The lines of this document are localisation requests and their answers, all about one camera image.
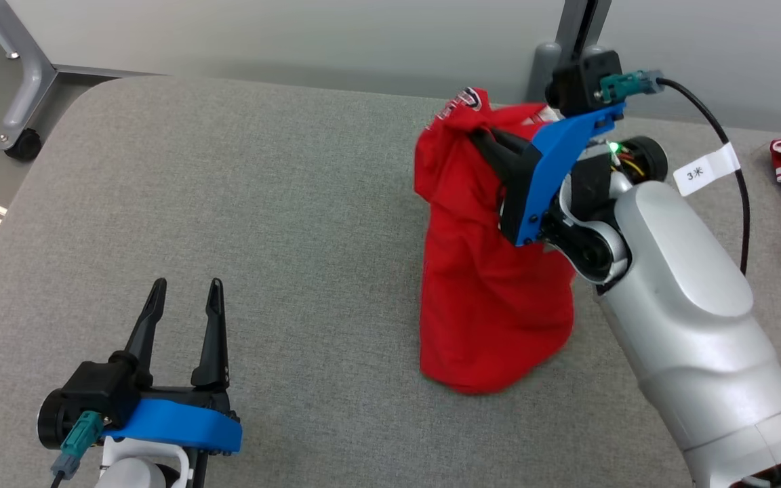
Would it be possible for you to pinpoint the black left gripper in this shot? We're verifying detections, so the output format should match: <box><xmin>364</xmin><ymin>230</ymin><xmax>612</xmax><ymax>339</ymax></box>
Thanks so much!
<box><xmin>110</xmin><ymin>278</ymin><xmax>234</xmax><ymax>415</ymax></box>

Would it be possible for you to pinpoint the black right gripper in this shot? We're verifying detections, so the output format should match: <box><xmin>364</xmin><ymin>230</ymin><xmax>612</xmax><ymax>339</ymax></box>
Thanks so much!
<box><xmin>468</xmin><ymin>127</ymin><xmax>543</xmax><ymax>246</ymax></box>

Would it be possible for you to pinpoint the red shorts white waistband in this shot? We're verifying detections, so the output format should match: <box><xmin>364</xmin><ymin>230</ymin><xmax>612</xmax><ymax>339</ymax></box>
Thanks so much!
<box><xmin>414</xmin><ymin>87</ymin><xmax>578</xmax><ymax>395</ymax></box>

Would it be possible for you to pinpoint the black caster wheel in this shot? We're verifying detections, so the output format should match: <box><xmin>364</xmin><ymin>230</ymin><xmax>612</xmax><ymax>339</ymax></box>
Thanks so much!
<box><xmin>3</xmin><ymin>129</ymin><xmax>43</xmax><ymax>162</ymax></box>

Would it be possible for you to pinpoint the blue left camera bracket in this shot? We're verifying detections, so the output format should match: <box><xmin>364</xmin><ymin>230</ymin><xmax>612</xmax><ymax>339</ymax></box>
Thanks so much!
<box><xmin>102</xmin><ymin>398</ymin><xmax>243</xmax><ymax>455</ymax></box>

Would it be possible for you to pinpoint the grey partition joining post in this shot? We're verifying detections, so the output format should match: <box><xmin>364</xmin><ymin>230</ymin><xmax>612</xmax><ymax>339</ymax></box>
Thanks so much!
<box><xmin>528</xmin><ymin>0</ymin><xmax>614</xmax><ymax>106</ymax></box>

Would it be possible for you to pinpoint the left camera cable teal plug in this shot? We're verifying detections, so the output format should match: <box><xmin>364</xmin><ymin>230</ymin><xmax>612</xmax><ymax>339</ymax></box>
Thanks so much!
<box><xmin>50</xmin><ymin>411</ymin><xmax>104</xmax><ymax>488</ymax></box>

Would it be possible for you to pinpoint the camera cable teal plug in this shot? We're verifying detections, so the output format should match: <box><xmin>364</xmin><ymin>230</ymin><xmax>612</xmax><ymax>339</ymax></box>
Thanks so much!
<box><xmin>50</xmin><ymin>411</ymin><xmax>104</xmax><ymax>488</ymax></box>
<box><xmin>598</xmin><ymin>69</ymin><xmax>752</xmax><ymax>276</ymax></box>

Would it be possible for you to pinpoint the white paper cable tag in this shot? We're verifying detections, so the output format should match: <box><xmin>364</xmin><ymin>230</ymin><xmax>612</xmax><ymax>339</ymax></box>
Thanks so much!
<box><xmin>673</xmin><ymin>143</ymin><xmax>741</xmax><ymax>198</ymax></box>

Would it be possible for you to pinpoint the right camera cable teal plug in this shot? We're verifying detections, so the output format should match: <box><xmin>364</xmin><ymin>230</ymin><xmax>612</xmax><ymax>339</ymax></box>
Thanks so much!
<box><xmin>598</xmin><ymin>69</ymin><xmax>752</xmax><ymax>276</ymax></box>

